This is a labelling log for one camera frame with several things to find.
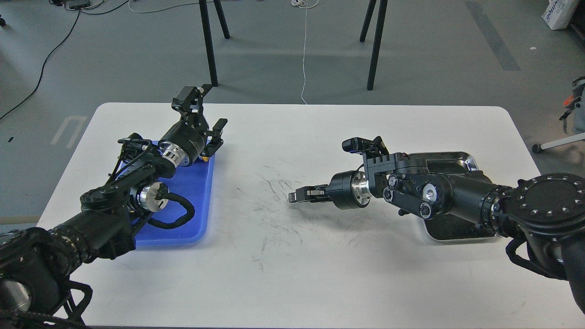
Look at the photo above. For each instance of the black table legs right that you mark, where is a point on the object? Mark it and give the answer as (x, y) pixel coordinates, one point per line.
(377, 42)

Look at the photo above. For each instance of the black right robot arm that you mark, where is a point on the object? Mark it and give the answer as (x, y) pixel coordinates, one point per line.
(544, 215)

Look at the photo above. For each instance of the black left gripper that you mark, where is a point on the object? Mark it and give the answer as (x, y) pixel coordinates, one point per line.
(187, 139)

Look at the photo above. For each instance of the silver metal tray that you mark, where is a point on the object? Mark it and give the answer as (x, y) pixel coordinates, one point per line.
(449, 229)

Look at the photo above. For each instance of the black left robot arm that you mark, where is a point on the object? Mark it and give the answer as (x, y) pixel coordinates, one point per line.
(36, 264)

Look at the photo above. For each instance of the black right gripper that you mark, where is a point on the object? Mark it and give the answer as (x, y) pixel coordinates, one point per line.
(347, 190)

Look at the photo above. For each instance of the blue plastic tray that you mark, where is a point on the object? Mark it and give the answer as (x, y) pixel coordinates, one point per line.
(168, 191)

